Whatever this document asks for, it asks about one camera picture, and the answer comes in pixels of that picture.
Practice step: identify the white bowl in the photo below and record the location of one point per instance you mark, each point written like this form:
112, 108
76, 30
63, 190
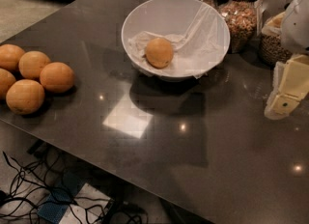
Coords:
161, 12

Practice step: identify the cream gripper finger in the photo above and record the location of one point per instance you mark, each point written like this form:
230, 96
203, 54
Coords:
290, 87

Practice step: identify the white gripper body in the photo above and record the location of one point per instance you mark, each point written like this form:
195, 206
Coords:
296, 25

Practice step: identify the glass jar of grains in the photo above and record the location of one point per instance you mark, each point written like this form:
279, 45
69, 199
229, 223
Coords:
270, 49

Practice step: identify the white cloth in bowl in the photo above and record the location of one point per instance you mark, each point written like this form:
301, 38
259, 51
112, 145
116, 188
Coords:
196, 47

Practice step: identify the glass jar of nuts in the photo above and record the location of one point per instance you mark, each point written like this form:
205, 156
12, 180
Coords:
241, 19

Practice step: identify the blue box on floor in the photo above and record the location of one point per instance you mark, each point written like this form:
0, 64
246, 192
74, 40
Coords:
61, 196

